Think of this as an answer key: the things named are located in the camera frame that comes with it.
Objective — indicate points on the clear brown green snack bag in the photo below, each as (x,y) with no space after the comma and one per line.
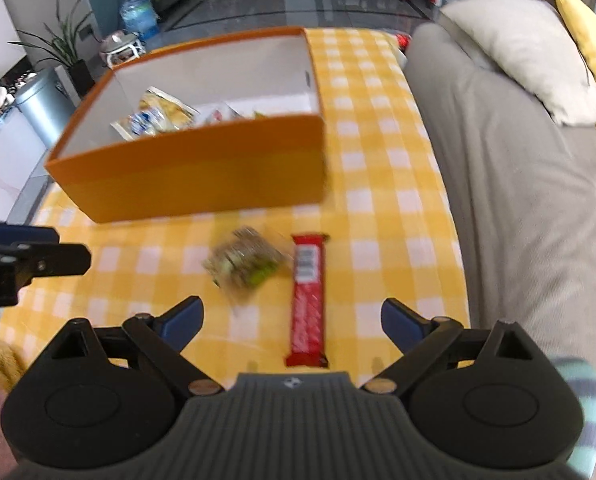
(243,262)

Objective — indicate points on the grey sofa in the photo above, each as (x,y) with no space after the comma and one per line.
(522,193)

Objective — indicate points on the blue water jug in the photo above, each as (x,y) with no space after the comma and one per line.
(140,17)

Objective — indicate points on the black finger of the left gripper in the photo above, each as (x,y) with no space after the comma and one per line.
(51,260)

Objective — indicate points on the white yellow American snack bag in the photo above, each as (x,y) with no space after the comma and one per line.
(224,112)

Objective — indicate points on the potted green plant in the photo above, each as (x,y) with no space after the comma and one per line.
(60,44)

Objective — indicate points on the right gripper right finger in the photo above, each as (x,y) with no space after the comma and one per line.
(423,342)

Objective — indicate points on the striped teal sleeve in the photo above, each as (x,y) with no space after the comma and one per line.
(581,378)

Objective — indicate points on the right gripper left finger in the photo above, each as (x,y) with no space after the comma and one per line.
(161,339)

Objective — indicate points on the orange cardboard box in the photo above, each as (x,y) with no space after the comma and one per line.
(269,162)

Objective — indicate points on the small white stool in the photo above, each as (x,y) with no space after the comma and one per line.
(121,47)

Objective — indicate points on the red chocolate bar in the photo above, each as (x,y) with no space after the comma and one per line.
(307,330)

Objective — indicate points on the yellow checkered tablecloth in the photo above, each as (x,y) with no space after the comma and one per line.
(385,213)

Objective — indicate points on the yellow chips snack bag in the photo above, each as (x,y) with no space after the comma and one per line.
(158,112)

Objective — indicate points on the grey metal trash bin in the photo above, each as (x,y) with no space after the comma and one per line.
(45,103)

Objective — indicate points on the cream cushion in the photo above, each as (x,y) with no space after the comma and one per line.
(527,40)

